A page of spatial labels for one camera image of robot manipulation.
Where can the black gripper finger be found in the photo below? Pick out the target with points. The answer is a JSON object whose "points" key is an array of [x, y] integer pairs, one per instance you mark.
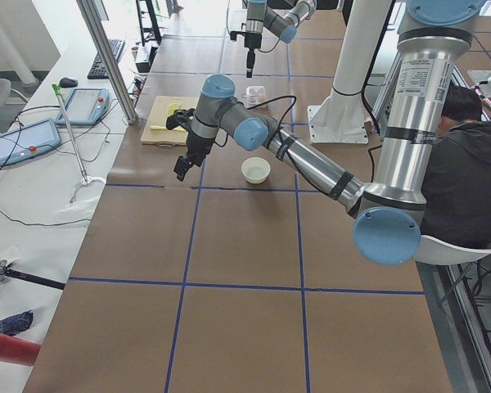
{"points": [[182, 166], [250, 63]]}

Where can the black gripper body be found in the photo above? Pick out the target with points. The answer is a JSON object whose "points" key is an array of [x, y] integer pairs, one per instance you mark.
{"points": [[196, 146], [251, 42]]}

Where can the clear plastic egg box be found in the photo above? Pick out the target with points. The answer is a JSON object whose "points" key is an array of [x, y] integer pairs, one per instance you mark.
{"points": [[254, 96]]}

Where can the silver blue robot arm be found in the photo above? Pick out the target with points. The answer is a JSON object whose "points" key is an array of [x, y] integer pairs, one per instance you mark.
{"points": [[260, 16], [387, 212]]}

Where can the yellow lemon slices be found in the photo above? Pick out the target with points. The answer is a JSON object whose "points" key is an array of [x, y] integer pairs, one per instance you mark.
{"points": [[173, 106]]}

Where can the wooden cutting board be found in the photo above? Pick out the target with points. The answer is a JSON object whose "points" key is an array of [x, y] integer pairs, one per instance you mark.
{"points": [[158, 116]]}

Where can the white round bowl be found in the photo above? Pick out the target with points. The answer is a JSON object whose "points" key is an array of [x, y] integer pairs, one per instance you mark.
{"points": [[255, 170]]}

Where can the blue teach pendant far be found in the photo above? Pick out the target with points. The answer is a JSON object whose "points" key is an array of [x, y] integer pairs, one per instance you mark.
{"points": [[85, 106]]}

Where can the blue teach pendant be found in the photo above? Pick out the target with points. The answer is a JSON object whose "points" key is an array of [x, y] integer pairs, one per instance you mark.
{"points": [[85, 106], [28, 142]]}

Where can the black computer mouse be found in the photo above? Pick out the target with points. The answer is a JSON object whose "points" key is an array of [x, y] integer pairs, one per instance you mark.
{"points": [[68, 82]]}

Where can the metal rod green tip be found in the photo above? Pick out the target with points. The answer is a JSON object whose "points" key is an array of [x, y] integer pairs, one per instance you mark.
{"points": [[57, 90]]}

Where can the blue teach pendant near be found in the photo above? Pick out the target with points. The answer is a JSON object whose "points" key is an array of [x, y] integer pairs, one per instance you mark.
{"points": [[28, 142]]}

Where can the black tripod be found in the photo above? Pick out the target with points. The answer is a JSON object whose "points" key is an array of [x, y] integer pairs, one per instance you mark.
{"points": [[7, 272]]}

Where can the dark blue folded cloth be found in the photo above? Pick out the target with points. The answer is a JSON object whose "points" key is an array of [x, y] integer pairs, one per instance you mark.
{"points": [[17, 323]]}

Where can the white chair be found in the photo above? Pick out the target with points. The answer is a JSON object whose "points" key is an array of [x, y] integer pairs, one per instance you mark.
{"points": [[434, 251]]}

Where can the person in black jacket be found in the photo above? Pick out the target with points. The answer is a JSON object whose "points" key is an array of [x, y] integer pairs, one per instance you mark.
{"points": [[457, 183]]}

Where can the red cylinder bottle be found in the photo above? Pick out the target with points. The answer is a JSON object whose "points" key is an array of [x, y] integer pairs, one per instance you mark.
{"points": [[14, 350]]}

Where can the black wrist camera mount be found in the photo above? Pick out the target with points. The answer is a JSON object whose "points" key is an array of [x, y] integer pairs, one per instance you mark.
{"points": [[181, 118]]}

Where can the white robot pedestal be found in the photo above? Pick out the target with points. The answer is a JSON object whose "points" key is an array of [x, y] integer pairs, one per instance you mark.
{"points": [[340, 118]]}

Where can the aluminium frame post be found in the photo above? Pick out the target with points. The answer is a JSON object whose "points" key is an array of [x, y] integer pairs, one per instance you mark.
{"points": [[92, 20]]}

